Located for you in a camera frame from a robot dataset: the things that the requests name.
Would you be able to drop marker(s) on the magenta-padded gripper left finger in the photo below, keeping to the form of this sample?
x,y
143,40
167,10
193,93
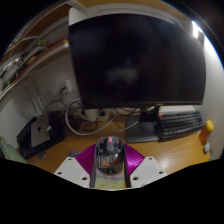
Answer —
x,y
71,170

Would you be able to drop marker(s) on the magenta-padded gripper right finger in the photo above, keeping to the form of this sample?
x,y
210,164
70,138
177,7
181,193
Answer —
x,y
148,170

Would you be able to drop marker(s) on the transparent computer mouse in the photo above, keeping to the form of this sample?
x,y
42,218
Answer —
x,y
110,155

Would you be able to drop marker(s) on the black box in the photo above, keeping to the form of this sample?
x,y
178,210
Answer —
x,y
57,128

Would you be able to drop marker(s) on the silver mini computer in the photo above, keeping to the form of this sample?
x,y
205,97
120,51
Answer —
x,y
40,131

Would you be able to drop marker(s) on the black mechanical keyboard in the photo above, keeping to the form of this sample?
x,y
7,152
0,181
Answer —
x,y
180,124

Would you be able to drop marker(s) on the white power strip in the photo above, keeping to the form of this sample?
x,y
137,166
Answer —
x,y
91,115

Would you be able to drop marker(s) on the pale green bag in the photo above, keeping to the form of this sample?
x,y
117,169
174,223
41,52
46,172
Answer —
x,y
10,151

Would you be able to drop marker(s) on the orange jar with yellow lid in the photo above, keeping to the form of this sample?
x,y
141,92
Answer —
x,y
206,132

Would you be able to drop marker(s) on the black curved computer monitor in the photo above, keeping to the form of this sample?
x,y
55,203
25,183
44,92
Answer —
x,y
136,60

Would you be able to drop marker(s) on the white wall outlet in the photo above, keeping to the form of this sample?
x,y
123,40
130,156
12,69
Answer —
x,y
66,86

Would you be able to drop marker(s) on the white wall lamp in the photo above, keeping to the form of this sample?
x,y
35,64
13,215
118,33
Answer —
x,y
196,31

